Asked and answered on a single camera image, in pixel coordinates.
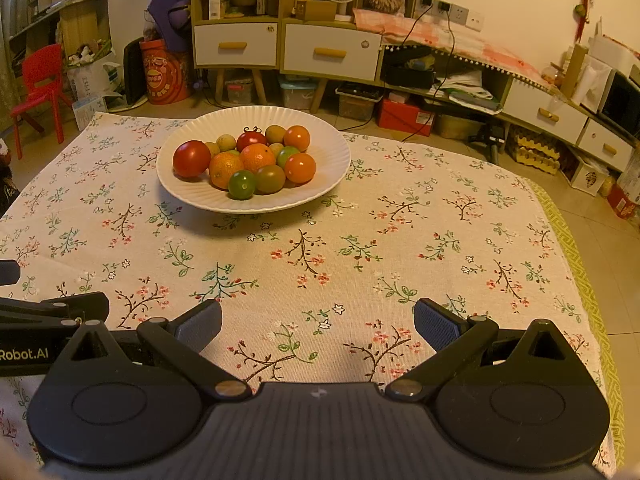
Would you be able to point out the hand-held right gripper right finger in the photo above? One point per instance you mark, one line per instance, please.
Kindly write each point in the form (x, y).
(437, 322)

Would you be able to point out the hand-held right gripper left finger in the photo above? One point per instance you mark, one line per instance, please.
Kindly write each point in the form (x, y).
(200, 327)

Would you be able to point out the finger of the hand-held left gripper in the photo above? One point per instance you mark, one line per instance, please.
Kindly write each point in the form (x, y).
(75, 307)
(9, 272)

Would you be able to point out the green tomato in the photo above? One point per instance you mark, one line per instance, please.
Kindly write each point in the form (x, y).
(286, 156)
(242, 185)

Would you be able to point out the large red tomato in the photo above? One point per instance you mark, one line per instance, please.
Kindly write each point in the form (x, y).
(191, 158)

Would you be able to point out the yellow-green longan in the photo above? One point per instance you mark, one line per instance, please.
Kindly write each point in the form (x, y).
(212, 148)

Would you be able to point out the small tan longan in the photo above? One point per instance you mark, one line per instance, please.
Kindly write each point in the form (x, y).
(226, 141)
(276, 148)

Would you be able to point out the orange tomato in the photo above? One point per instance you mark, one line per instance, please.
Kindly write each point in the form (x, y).
(297, 138)
(300, 168)

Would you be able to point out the white ribbed plate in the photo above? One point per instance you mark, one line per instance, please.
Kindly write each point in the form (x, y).
(325, 160)

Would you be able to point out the large tan longan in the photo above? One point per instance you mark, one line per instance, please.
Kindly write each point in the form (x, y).
(275, 133)

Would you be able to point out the black printed garment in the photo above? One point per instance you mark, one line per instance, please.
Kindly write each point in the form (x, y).
(7, 190)

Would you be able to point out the floral tablecloth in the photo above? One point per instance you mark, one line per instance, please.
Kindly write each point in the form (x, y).
(350, 260)

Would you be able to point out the white tissue carton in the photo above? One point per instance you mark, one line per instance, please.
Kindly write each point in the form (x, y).
(89, 112)

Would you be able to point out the red tomato with stem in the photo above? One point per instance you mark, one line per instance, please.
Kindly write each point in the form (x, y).
(251, 141)

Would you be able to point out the black tripod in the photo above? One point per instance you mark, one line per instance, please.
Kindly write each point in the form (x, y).
(487, 135)

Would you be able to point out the stack of egg trays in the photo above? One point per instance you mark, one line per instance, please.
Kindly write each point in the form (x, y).
(535, 152)

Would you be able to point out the beige basket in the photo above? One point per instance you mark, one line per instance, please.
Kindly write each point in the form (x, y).
(457, 127)

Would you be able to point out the red cardboard box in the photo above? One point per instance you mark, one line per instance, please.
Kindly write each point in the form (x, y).
(402, 117)

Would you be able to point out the red plastic chair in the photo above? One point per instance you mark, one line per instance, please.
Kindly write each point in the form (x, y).
(45, 67)

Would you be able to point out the white plastic bag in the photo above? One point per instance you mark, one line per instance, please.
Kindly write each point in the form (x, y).
(95, 82)

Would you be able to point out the white printed box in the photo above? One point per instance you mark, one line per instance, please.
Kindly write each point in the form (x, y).
(587, 175)

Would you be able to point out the red carton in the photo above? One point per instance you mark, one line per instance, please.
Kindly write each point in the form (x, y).
(625, 200)

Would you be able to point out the black lid storage bin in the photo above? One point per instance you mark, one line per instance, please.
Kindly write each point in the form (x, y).
(357, 105)

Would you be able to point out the black flat panel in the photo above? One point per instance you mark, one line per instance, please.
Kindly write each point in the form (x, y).
(134, 72)

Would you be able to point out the small clear storage bin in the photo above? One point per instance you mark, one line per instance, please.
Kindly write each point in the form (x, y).
(239, 92)

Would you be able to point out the pile of white papers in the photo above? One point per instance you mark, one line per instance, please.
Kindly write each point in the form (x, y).
(470, 85)

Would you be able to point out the white low cabinet drawer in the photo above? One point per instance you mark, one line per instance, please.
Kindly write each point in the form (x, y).
(607, 147)
(540, 105)

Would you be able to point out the low wooden cabinet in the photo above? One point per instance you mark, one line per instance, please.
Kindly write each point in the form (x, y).
(504, 91)

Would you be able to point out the orange printed barrel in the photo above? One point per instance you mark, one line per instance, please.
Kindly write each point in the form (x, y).
(167, 75)

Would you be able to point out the black case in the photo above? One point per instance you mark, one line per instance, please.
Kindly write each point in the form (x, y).
(407, 72)

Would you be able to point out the teal lid storage bin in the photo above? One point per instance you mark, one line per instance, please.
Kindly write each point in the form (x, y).
(297, 95)

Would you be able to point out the wooden storage shelf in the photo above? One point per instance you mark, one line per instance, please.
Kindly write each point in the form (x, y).
(80, 25)

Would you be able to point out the pink patterned cloth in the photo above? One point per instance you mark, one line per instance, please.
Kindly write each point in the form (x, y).
(475, 47)

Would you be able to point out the black microwave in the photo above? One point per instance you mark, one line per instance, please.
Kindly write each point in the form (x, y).
(620, 105)

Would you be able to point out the wooden cabinet with legs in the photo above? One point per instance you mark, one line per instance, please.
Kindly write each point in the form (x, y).
(280, 45)

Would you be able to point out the white cardboard boxes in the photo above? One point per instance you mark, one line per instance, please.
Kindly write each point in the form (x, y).
(600, 70)

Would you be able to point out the purple cloth bundle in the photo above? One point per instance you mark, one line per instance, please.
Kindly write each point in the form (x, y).
(167, 10)

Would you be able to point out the small white carton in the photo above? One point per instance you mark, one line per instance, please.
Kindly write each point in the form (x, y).
(219, 5)

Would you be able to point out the brown cardboard box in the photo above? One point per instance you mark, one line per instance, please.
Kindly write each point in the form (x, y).
(316, 10)

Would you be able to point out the wall socket with plugs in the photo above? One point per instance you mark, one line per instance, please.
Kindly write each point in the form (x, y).
(442, 9)

